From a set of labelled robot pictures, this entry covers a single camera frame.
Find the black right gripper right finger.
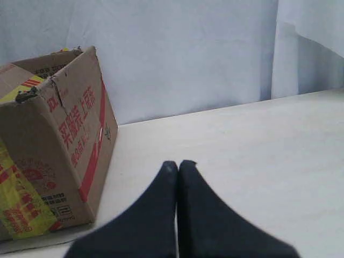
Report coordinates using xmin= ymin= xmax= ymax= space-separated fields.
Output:
xmin=177 ymin=160 xmax=299 ymax=257

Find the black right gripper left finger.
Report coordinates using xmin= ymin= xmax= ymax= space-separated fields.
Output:
xmin=65 ymin=161 xmax=178 ymax=257

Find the cardboard box with yellow tape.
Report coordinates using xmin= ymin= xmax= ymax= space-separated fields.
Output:
xmin=1 ymin=47 xmax=118 ymax=241

